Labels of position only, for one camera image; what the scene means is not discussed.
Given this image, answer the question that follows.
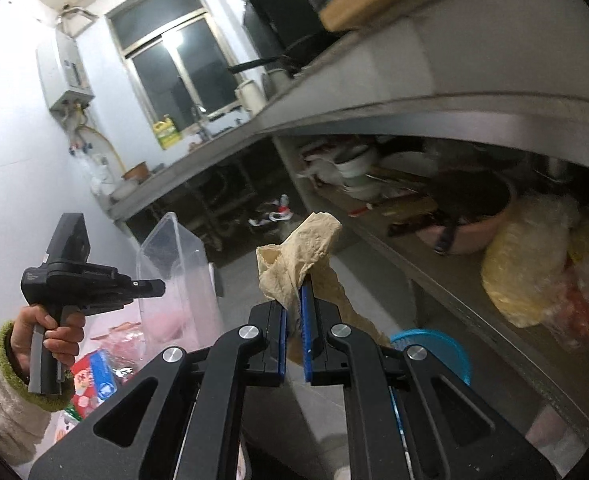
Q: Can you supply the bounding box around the window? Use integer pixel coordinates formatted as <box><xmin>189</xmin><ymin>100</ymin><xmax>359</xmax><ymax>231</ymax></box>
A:
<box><xmin>107</xmin><ymin>0</ymin><xmax>255</xmax><ymax>131</ymax></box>

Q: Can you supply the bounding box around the metal exhaust pipe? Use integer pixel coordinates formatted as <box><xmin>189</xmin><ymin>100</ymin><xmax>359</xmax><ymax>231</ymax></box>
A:
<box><xmin>57</xmin><ymin>4</ymin><xmax>98</xmax><ymax>36</ymax></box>

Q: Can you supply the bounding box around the red and white bottle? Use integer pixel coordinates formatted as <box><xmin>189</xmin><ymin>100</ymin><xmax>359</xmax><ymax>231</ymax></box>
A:
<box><xmin>269</xmin><ymin>194</ymin><xmax>295</xmax><ymax>223</ymax></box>

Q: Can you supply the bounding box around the black frying pan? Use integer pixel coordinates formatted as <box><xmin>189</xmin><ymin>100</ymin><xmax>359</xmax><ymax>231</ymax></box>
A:
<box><xmin>227</xmin><ymin>35</ymin><xmax>335</xmax><ymax>78</ymax></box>

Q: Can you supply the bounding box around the pink basin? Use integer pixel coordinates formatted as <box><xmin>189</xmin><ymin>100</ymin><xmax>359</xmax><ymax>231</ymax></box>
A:
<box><xmin>417</xmin><ymin>170</ymin><xmax>518</xmax><ymax>256</ymax></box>

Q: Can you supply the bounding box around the white jug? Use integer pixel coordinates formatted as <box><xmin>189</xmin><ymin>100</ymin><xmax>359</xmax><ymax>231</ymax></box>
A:
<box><xmin>235</xmin><ymin>79</ymin><xmax>265</xmax><ymax>113</ymax></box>

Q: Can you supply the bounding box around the perforated grey table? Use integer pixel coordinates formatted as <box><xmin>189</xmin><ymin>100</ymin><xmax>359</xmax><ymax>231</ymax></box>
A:
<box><xmin>109</xmin><ymin>10</ymin><xmax>589</xmax><ymax>436</ymax></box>

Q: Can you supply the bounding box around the yellow plastic bag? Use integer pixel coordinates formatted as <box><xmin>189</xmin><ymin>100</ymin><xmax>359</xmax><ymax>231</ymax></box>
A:
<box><xmin>481</xmin><ymin>195</ymin><xmax>583</xmax><ymax>328</ymax></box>

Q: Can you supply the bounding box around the beige cloth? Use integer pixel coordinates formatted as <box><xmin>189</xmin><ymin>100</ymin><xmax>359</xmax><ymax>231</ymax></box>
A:
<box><xmin>256</xmin><ymin>211</ymin><xmax>390</xmax><ymax>361</ymax></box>

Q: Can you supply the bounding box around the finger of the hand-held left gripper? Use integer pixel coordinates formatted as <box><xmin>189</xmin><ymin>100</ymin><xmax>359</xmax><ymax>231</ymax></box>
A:
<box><xmin>122</xmin><ymin>278</ymin><xmax>166</xmax><ymax>306</ymax></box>

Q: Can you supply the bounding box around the colourful snack packet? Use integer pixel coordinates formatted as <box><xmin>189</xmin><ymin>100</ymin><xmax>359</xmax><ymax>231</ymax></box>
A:
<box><xmin>69</xmin><ymin>350</ymin><xmax>120</xmax><ymax>421</ymax></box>

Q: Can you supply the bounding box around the metal faucet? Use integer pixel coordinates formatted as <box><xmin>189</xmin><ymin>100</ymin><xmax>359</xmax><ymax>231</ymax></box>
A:
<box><xmin>192</xmin><ymin>102</ymin><xmax>210</xmax><ymax>143</ymax></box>

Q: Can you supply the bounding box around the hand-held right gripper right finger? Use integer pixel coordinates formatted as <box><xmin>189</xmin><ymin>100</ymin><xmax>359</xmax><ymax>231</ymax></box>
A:
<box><xmin>299</xmin><ymin>280</ymin><xmax>558</xmax><ymax>480</ymax></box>

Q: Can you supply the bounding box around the blue plastic basket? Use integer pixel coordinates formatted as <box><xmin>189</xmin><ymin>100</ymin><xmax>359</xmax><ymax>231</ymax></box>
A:
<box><xmin>389</xmin><ymin>329</ymin><xmax>473</xmax><ymax>436</ymax></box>

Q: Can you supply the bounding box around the stack of white bowls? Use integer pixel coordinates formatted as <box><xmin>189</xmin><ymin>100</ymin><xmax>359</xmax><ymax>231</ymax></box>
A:
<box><xmin>335</xmin><ymin>147</ymin><xmax>380</xmax><ymax>198</ymax></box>

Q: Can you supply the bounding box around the yellow oil jug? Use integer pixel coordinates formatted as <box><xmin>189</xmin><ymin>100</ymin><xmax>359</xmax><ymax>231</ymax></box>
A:
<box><xmin>153</xmin><ymin>115</ymin><xmax>181</xmax><ymax>150</ymax></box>

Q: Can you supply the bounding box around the person's left hand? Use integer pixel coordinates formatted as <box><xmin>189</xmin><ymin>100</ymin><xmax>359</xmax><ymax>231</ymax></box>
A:
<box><xmin>5</xmin><ymin>305</ymin><xmax>86</xmax><ymax>386</ymax></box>

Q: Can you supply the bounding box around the clear plastic container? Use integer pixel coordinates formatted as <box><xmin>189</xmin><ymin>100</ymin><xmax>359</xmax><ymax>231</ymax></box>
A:
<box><xmin>135</xmin><ymin>211</ymin><xmax>225</xmax><ymax>356</ymax></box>

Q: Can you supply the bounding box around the brown bowl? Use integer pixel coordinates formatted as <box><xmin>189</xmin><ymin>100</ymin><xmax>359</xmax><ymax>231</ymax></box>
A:
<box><xmin>122</xmin><ymin>161</ymin><xmax>151</xmax><ymax>181</ymax></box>

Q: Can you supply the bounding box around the white water heater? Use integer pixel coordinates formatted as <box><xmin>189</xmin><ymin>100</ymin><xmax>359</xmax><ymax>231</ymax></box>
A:
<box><xmin>37</xmin><ymin>37</ymin><xmax>95</xmax><ymax>111</ymax></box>

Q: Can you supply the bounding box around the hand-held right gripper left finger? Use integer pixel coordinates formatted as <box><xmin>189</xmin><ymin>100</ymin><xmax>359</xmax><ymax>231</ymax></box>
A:
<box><xmin>28</xmin><ymin>300</ymin><xmax>290</xmax><ymax>480</ymax></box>

